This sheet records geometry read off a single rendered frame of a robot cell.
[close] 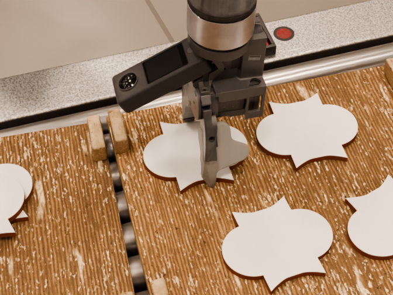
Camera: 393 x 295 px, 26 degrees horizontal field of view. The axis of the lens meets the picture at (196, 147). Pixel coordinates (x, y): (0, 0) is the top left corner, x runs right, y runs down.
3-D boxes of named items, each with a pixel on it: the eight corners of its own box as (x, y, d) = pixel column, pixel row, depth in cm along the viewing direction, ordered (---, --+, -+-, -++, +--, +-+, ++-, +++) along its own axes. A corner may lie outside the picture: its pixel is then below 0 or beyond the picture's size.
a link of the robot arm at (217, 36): (196, 28, 88) (178, -20, 94) (195, 60, 92) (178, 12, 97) (265, 19, 90) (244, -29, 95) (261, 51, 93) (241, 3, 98)
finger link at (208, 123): (220, 165, 101) (215, 95, 97) (207, 167, 101) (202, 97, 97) (210, 150, 105) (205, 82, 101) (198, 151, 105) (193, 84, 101)
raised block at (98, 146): (88, 129, 113) (85, 115, 111) (101, 126, 113) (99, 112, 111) (93, 163, 109) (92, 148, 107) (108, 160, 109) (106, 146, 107)
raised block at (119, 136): (107, 122, 114) (106, 107, 112) (121, 119, 114) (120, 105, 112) (116, 155, 110) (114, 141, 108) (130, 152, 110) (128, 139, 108)
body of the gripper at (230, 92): (262, 122, 102) (273, 47, 93) (193, 133, 101) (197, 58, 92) (245, 78, 107) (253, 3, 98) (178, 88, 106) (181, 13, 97)
